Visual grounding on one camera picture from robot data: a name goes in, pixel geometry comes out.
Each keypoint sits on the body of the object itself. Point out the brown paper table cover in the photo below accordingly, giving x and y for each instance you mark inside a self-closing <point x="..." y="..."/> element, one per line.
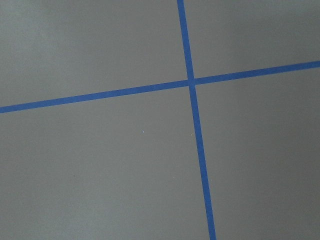
<point x="159" y="119"/>

